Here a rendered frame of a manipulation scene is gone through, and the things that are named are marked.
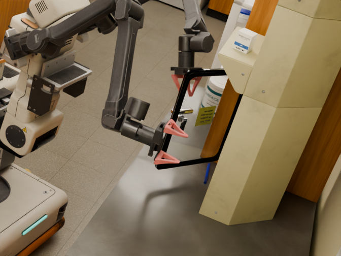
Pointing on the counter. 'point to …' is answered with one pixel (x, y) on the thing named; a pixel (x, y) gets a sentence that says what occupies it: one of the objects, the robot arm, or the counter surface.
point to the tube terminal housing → (274, 117)
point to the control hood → (239, 61)
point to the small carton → (245, 40)
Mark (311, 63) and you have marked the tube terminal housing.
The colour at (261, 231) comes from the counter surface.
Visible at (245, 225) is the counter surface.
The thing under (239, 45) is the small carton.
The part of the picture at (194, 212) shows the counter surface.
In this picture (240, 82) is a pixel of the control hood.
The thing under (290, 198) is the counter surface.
